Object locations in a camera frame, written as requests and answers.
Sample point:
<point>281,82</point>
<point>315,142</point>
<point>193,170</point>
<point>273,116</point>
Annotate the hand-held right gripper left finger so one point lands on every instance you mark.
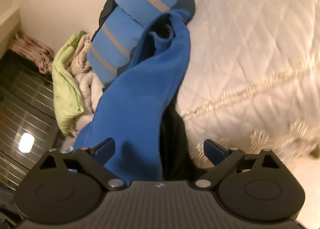
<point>105,148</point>

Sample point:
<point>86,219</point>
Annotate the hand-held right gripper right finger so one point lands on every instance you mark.
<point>212,149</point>

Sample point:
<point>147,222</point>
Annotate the blue fleece jacket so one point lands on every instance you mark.
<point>140,94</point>

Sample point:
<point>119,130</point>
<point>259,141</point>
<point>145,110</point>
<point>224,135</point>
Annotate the white quilted comforter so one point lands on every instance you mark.
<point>93,94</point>

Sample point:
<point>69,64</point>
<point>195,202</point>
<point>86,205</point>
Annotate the light green quilt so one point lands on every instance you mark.
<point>66,86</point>

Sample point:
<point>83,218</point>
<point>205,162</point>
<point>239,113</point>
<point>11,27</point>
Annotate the beige knitted blanket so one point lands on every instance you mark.
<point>80,56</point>

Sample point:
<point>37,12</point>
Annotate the grey quilted bedspread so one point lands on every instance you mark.
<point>250,56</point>

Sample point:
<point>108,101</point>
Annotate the pink floral cloth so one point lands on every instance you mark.
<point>35,51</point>

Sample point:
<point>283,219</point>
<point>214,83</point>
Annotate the dark garment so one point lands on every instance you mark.
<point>107,11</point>

